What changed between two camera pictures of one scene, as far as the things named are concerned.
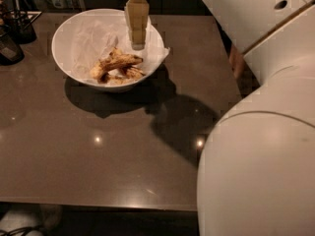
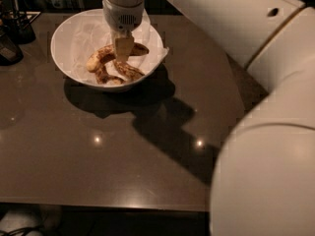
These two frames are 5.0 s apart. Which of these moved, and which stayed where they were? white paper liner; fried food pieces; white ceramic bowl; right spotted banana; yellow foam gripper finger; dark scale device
Moved: fried food pieces; yellow foam gripper finger
Stayed: dark scale device; right spotted banana; white paper liner; white ceramic bowl
